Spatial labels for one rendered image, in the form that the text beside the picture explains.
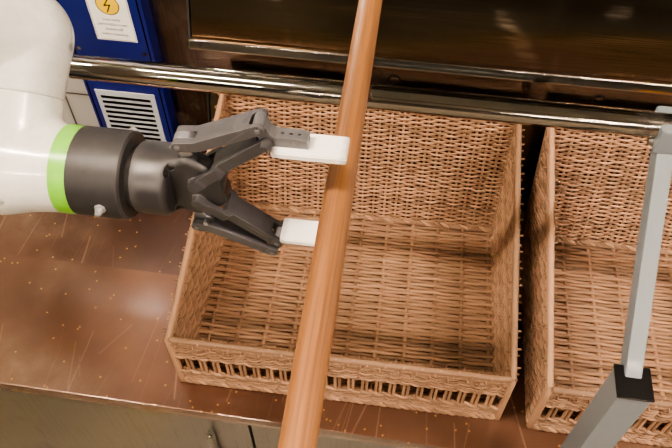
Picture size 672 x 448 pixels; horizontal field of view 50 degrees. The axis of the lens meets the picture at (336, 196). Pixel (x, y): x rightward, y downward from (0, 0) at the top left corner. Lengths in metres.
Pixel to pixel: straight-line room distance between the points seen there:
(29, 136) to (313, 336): 0.35
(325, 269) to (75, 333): 0.82
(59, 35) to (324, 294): 0.38
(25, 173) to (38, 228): 0.82
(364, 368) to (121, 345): 0.46
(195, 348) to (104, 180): 0.51
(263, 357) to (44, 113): 0.56
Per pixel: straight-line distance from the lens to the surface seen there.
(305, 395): 0.59
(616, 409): 0.96
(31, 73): 0.78
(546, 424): 1.27
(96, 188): 0.73
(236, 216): 0.75
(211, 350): 1.17
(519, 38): 1.25
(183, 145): 0.69
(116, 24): 1.35
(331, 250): 0.66
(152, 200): 0.72
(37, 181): 0.76
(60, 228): 1.56
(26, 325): 1.45
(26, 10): 0.78
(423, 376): 1.15
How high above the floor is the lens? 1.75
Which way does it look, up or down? 51 degrees down
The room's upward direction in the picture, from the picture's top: straight up
